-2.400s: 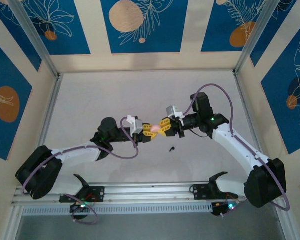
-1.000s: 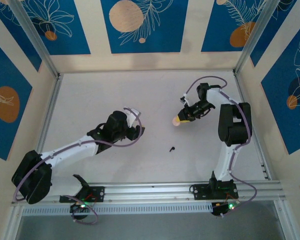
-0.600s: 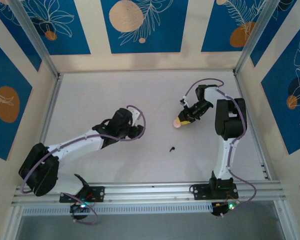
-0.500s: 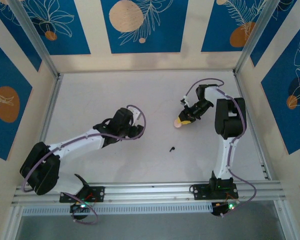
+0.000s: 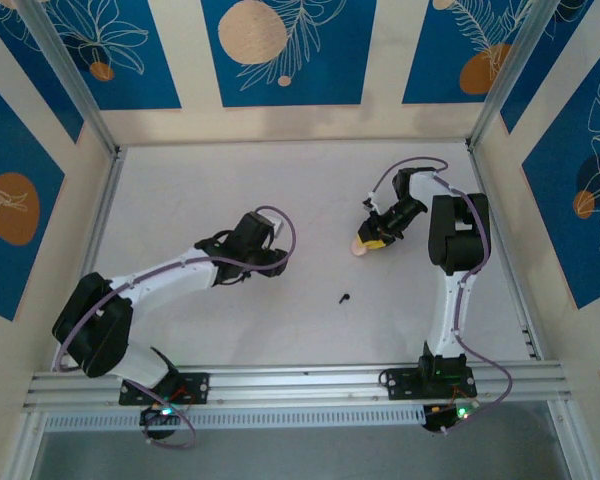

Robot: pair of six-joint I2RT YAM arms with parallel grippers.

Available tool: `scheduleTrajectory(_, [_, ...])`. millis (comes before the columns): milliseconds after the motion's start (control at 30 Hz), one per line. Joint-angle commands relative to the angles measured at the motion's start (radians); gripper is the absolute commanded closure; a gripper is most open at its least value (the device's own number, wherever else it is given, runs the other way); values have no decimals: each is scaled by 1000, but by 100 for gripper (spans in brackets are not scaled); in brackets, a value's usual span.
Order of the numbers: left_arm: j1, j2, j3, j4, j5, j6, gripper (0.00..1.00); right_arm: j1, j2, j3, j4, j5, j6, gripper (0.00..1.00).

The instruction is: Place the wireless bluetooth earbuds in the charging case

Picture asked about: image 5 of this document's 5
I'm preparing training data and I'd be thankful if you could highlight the controller board green light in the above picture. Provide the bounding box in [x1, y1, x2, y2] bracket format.
[422, 402, 481, 435]
[139, 402, 181, 441]

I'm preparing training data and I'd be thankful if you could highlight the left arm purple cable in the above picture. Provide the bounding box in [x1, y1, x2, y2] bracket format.
[52, 204, 299, 450]

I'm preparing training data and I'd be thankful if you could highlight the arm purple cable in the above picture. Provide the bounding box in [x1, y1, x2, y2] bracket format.
[52, 204, 299, 450]
[369, 157, 514, 436]

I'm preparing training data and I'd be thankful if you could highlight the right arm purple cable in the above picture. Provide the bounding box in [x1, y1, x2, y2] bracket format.
[369, 157, 514, 436]

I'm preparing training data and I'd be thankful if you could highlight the aluminium table side rail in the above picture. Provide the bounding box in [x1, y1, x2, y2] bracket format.
[82, 147, 129, 281]
[465, 142, 544, 359]

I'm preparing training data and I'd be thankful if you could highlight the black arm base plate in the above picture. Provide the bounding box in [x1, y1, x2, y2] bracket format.
[119, 370, 212, 406]
[382, 367, 479, 401]

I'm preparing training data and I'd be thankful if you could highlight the long aluminium base rail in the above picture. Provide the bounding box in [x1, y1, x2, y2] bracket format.
[22, 357, 566, 411]

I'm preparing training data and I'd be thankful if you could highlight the blue floral wall panel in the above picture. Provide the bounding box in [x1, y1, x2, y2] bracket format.
[522, 44, 600, 311]
[201, 0, 378, 108]
[0, 72, 66, 322]
[402, 0, 556, 106]
[29, 0, 182, 111]

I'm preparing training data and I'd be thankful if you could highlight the grey slotted cable duct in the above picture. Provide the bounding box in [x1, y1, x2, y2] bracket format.
[44, 403, 426, 431]

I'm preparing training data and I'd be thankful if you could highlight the short aluminium frame post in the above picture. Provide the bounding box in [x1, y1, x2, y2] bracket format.
[547, 399, 584, 480]
[9, 407, 49, 480]

